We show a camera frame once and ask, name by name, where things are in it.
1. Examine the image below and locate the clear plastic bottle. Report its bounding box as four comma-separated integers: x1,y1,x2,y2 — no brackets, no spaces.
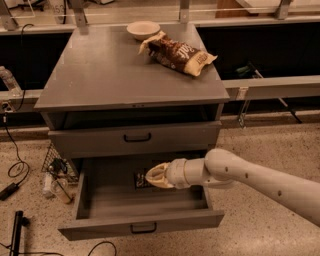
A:
0,66,22,97

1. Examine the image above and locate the wire mesh basket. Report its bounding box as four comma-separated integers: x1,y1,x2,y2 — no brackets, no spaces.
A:
41,144,79,184

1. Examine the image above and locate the grey drawer cabinet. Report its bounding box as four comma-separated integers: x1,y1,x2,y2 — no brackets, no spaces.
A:
34,23,231,161

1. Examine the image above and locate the closed grey upper drawer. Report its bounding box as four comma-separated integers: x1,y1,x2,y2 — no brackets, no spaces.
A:
49,121,221,158

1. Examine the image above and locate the white ceramic bowl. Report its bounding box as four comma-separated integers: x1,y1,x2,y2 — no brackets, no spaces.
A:
127,21,160,41

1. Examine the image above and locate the dark rxbar chocolate bar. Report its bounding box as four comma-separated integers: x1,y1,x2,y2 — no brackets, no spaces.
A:
134,170,163,189

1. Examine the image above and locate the brown chip bag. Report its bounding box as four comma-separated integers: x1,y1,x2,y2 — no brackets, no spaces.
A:
139,31,217,77

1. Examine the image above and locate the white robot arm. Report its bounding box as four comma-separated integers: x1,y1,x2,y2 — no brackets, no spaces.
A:
145,149,320,226

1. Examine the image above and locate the black drawer handle upper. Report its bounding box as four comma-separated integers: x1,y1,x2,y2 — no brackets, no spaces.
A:
123,133,152,143

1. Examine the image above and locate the open grey lower drawer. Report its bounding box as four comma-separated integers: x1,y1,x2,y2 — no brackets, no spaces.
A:
59,152,224,241

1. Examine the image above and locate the black power cable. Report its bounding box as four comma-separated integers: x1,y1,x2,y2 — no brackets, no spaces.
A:
0,113,31,202

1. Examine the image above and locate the black stand pole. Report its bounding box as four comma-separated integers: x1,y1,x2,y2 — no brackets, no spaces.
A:
9,210,30,256

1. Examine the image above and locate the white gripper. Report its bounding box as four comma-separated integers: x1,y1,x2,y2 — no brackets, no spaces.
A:
146,159,188,189

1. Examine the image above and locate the black drawer handle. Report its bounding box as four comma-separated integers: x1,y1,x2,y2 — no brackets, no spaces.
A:
130,222,157,234
123,133,152,143

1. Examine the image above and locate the black drawer handle lower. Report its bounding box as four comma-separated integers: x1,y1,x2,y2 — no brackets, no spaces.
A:
130,222,157,234

